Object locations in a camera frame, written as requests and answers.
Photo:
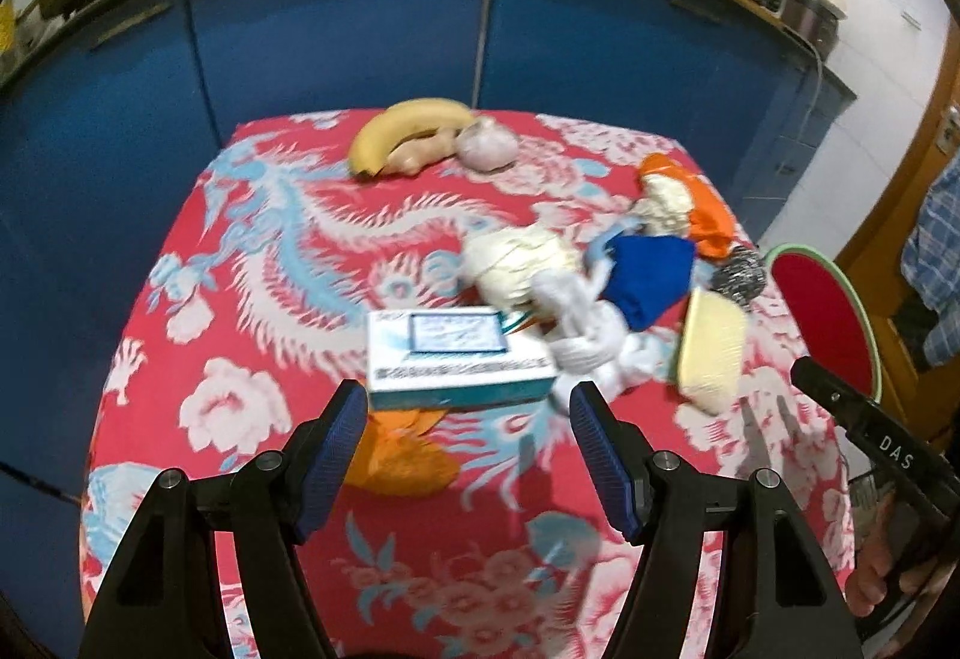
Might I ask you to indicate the dark pressure cooker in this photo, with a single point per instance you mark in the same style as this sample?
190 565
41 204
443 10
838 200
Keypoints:
814 22

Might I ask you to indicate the yellow banana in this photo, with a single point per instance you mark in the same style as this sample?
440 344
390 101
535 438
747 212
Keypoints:
390 130

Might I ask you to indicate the wooden door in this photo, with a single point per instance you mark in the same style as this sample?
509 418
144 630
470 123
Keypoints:
889 232

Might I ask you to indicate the red floral printed tablecloth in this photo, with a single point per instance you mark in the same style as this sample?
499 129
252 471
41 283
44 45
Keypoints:
300 329

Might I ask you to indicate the steel wool scrubber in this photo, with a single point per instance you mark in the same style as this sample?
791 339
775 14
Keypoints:
739 277

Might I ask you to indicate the blue cabinet door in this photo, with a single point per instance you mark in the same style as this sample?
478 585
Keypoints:
337 29
90 179
600 52

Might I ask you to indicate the cream cloth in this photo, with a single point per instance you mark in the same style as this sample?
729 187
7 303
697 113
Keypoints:
510 262

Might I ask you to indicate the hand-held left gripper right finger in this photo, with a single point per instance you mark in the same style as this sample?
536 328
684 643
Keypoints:
600 456

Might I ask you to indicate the orange cloth with white ball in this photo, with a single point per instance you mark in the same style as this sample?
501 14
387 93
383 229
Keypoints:
709 217

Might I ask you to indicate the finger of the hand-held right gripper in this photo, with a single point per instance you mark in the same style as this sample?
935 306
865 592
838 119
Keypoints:
825 389

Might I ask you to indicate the yellow sponge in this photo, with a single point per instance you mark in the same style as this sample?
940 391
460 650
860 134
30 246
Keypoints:
712 352

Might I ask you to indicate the red bucket with green rim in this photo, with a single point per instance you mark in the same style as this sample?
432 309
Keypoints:
817 314

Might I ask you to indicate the garlic bulb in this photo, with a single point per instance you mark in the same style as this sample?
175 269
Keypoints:
487 145

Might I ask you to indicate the white and teal box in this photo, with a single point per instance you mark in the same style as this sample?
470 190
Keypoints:
450 367

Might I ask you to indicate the blue plaid cloth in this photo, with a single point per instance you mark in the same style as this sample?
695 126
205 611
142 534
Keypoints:
937 239

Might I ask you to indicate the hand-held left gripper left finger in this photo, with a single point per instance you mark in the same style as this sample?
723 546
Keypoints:
337 449

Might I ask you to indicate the light blue cloth piece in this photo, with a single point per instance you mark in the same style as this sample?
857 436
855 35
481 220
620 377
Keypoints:
600 250

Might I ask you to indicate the person's right hand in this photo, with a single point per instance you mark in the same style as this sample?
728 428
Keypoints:
870 569

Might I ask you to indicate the ginger root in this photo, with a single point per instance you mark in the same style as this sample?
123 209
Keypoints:
421 151

